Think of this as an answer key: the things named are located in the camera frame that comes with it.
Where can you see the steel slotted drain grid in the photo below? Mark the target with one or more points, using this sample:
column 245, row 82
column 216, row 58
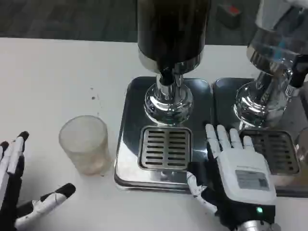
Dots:
column 276, row 151
column 166, row 147

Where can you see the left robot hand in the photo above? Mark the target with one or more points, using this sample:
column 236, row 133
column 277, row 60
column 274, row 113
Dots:
column 12, row 168

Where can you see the steel drip tray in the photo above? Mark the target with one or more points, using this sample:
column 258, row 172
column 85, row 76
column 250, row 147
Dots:
column 127, row 154
column 226, row 101

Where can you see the black box with red patch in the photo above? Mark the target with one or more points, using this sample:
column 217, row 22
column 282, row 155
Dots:
column 229, row 15

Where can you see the clear ribbed glass cup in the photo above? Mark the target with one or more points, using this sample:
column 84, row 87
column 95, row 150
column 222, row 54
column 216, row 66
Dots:
column 84, row 146

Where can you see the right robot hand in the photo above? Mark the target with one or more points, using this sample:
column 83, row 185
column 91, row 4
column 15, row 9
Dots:
column 243, row 178

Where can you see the dark tank drink dispenser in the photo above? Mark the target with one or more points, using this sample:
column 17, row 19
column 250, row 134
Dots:
column 170, row 48

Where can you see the clear tank drink dispenser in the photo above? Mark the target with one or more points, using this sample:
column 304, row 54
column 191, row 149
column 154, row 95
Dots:
column 272, row 60

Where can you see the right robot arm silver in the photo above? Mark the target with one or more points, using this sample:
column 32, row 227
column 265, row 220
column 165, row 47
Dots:
column 261, row 226

